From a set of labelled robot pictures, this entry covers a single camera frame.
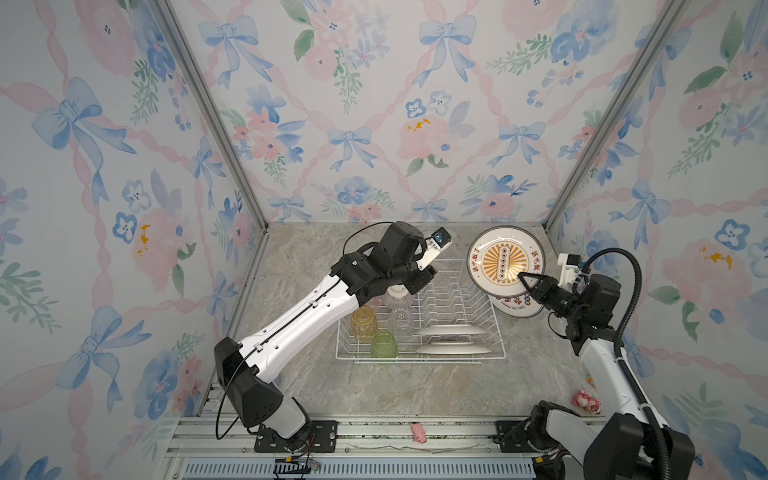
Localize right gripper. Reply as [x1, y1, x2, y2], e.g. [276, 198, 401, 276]
[519, 271, 585, 323]

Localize white plate red text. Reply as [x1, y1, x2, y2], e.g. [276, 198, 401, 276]
[488, 293, 543, 318]

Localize sunburst pattern plate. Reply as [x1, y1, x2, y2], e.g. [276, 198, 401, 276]
[467, 226, 546, 298]

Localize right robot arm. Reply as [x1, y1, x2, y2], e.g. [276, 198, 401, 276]
[507, 272, 695, 479]

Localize striped ceramic bowl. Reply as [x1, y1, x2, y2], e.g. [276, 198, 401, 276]
[387, 285, 410, 300]

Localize clear glass cup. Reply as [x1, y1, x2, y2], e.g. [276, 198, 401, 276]
[390, 299, 413, 337]

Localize yellow plastic cup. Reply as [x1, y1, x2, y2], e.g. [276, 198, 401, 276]
[351, 306, 378, 342]

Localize green plastic cup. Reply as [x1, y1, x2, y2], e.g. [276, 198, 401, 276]
[370, 331, 398, 359]

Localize pink plush toy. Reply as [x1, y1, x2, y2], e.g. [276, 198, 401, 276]
[572, 389, 601, 414]

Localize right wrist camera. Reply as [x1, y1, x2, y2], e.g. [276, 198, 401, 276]
[557, 253, 582, 289]

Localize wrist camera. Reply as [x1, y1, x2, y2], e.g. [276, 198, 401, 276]
[557, 253, 582, 289]
[416, 227, 452, 270]

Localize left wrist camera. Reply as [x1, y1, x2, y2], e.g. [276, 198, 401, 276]
[416, 227, 452, 270]

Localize white wire dish rack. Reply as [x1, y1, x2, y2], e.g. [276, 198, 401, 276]
[335, 259, 506, 364]

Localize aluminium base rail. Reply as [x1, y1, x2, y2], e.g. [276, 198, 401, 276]
[155, 415, 583, 479]

